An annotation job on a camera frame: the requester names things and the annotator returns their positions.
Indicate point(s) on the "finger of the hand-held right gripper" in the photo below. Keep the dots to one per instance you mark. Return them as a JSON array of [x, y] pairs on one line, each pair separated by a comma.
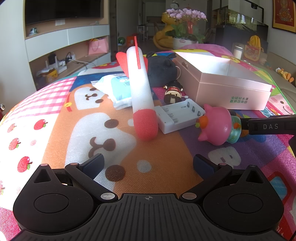
[[244, 126]]

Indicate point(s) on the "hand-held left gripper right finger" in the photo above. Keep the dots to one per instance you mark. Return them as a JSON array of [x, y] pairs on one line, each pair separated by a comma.
[[203, 164]]

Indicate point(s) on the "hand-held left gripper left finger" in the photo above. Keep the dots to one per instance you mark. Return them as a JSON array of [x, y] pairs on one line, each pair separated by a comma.
[[94, 162]]

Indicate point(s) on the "pink pig spinning toy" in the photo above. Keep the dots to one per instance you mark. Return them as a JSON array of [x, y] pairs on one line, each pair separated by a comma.
[[215, 122]]

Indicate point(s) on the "pink cardboard box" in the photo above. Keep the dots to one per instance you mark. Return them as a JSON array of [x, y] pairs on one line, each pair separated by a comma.
[[231, 92]]

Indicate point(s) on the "white plastic battery holder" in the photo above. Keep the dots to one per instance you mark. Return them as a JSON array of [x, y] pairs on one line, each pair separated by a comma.
[[166, 125]]

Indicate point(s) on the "blue white wet wipes packet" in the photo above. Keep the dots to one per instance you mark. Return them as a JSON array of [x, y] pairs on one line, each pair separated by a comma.
[[120, 90]]

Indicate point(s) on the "red black wind-up doll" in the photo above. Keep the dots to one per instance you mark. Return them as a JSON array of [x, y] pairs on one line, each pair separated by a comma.
[[172, 92]]

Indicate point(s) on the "white and red foam rocket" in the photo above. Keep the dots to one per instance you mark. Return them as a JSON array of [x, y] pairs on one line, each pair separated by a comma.
[[141, 92]]

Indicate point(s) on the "black plush toy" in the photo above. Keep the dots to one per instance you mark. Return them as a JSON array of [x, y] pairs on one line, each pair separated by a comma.
[[161, 69]]

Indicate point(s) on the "beige sofa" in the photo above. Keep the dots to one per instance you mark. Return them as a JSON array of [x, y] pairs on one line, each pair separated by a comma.
[[289, 97]]

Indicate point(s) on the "colourful cartoon play mat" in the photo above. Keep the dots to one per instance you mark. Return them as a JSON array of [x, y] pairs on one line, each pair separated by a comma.
[[161, 150]]

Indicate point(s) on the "orange plush toy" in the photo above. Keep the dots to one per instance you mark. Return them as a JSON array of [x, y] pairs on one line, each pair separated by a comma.
[[285, 75]]

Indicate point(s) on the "white canister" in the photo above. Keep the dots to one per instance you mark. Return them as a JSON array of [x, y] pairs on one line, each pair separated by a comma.
[[237, 52]]

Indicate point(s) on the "yellow cartoon bag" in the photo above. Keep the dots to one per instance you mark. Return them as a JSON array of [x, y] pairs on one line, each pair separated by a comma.
[[253, 49]]

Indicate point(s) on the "dark fish tank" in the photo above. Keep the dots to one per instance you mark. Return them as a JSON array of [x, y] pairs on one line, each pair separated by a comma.
[[242, 30]]

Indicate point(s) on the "yellow box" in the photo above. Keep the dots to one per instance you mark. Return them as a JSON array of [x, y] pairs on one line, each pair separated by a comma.
[[47, 75]]

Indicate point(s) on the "white power strip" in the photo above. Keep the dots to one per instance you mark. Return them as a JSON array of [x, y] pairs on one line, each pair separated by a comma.
[[71, 56]]

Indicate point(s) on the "black router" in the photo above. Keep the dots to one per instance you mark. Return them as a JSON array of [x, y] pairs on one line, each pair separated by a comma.
[[52, 60]]

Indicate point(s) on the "red framed picture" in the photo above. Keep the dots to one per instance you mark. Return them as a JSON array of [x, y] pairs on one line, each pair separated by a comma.
[[285, 14]]

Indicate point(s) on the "pink gift bag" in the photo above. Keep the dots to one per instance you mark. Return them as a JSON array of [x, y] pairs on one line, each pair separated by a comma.
[[98, 46]]

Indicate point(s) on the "potted pink orchid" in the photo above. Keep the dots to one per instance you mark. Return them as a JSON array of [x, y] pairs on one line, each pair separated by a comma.
[[185, 25]]

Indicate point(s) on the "yellow duck beanbag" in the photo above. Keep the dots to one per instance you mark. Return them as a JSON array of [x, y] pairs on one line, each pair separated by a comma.
[[161, 37]]

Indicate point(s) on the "green ball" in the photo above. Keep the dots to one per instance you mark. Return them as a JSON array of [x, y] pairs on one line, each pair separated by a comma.
[[121, 41]]

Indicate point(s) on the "orange paper bag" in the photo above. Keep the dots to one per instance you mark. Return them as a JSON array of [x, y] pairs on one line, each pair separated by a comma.
[[130, 41]]

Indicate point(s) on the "white wooden media cabinet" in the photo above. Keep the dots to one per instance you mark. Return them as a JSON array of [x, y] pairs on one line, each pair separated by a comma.
[[46, 44]]

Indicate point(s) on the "table clock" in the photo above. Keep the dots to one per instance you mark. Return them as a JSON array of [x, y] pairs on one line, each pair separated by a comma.
[[174, 4]]

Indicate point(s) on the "black flat television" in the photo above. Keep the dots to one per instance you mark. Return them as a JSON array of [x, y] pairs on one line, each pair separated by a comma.
[[62, 9]]

